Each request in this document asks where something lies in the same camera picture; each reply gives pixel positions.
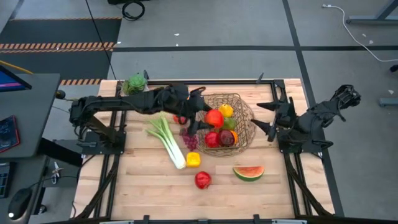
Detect yellow cable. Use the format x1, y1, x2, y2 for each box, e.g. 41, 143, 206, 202
0, 60, 34, 75

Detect red-edged tablet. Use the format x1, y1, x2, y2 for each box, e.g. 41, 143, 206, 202
0, 115, 21, 154

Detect black aluminium table frame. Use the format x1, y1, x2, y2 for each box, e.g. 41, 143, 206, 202
72, 79, 345, 220

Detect dark grey side desk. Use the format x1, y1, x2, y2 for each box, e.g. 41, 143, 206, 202
0, 73, 62, 159

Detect watermelon slice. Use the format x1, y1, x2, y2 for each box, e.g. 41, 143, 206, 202
232, 166, 266, 182

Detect black hazard-striped floor mat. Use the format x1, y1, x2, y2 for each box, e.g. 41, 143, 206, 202
0, 17, 123, 86

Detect grey table leg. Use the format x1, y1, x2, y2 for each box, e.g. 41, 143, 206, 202
345, 0, 398, 25

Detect computer monitor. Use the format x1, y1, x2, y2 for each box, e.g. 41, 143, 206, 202
0, 64, 33, 93

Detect dark red apple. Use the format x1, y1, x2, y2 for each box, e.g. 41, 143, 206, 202
218, 129, 236, 147

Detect red-orange peach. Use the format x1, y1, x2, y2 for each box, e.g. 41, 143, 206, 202
172, 113, 188, 125

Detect dark wire basket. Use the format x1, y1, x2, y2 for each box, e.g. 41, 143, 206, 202
194, 93, 253, 153

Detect coiled black cable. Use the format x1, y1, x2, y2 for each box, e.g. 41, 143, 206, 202
121, 0, 146, 22

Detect grey furniture foot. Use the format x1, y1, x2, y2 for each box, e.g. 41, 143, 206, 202
378, 97, 398, 108

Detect white floor cable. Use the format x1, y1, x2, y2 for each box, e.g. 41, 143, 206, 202
322, 3, 398, 63

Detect black computer mouse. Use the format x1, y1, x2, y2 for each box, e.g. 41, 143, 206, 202
7, 187, 34, 221

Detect purple grape bunch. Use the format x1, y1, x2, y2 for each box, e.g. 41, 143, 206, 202
180, 128, 200, 152

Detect yellow bell pepper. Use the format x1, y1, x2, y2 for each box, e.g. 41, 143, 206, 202
185, 151, 202, 169

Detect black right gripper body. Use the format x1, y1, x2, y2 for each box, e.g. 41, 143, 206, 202
269, 96, 299, 142

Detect red tomato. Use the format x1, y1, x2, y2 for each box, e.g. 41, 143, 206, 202
204, 108, 224, 129

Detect succulent in white patterned pot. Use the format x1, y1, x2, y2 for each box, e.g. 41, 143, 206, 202
121, 73, 149, 96

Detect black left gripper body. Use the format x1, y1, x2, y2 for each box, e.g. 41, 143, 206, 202
160, 83, 205, 136

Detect green white celery stalk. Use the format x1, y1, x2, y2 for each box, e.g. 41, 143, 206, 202
145, 111, 187, 170

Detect green pear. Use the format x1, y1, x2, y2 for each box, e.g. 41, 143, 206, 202
221, 117, 238, 131

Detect white pliers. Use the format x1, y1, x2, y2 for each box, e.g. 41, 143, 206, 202
51, 161, 65, 185

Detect thin black floor cable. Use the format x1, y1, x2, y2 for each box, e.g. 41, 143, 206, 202
85, 0, 118, 81

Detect black lower shelf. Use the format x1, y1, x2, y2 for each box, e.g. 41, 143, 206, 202
42, 157, 82, 189

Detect black keyboard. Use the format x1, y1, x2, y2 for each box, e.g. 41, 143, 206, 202
0, 163, 12, 199

